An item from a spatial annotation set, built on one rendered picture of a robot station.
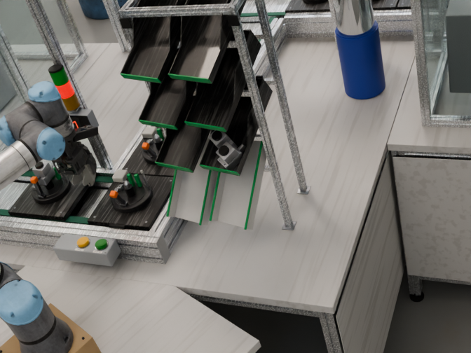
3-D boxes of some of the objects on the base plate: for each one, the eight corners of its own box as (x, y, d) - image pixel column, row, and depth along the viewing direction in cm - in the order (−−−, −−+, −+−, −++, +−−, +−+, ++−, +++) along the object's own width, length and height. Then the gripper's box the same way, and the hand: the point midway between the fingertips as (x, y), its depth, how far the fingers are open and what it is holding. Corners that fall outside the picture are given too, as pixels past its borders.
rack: (293, 230, 239) (235, 9, 189) (191, 220, 254) (113, 13, 203) (311, 186, 253) (262, -31, 203) (214, 179, 268) (146, -25, 217)
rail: (165, 264, 241) (155, 241, 234) (-45, 238, 277) (-59, 217, 270) (172, 251, 244) (162, 228, 238) (-36, 227, 281) (-50, 206, 274)
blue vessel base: (380, 100, 280) (372, 38, 263) (340, 99, 286) (329, 38, 269) (389, 76, 290) (382, 15, 274) (350, 75, 297) (340, 16, 280)
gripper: (39, 143, 205) (68, 199, 219) (66, 144, 202) (94, 201, 215) (55, 123, 211) (82, 179, 225) (81, 125, 208) (107, 181, 221)
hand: (91, 180), depth 221 cm, fingers closed
